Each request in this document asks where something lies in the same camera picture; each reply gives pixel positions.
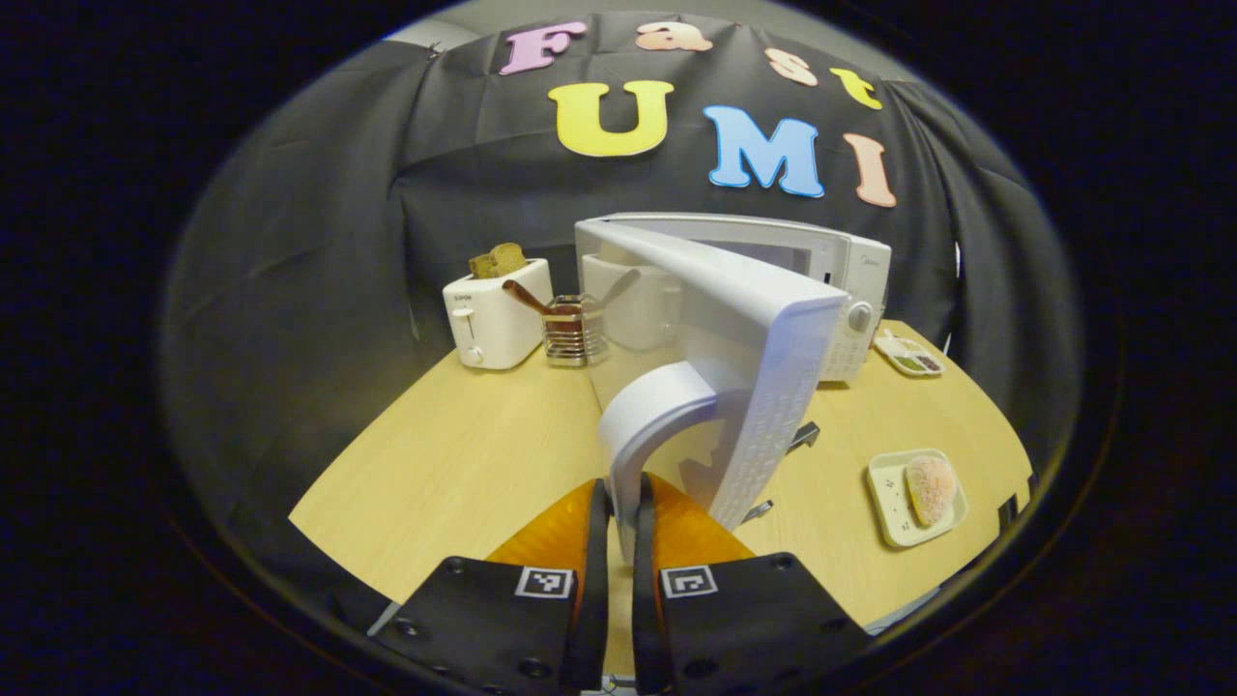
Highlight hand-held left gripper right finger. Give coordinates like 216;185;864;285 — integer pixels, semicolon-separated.
631;472;871;696

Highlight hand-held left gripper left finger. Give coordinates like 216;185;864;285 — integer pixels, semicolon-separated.
370;478;612;696

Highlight pink sugared bread bun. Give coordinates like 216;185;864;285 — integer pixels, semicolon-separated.
904;454;959;528

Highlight white microwave oven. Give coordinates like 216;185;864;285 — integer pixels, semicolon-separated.
575;213;892;562

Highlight small white square plate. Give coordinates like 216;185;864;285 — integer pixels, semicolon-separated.
867;448;969;549

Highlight glass utensil holder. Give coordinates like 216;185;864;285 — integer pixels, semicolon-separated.
543;293;608;368

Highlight white toaster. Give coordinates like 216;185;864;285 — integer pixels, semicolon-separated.
443;258;554;370

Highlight brown wooden spoon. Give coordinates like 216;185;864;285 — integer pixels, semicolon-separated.
502;279;557;315

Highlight white divided dish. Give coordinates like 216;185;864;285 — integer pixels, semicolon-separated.
873;329;945;378

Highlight black backdrop cloth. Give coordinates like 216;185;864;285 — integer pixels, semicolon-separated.
159;10;1083;620

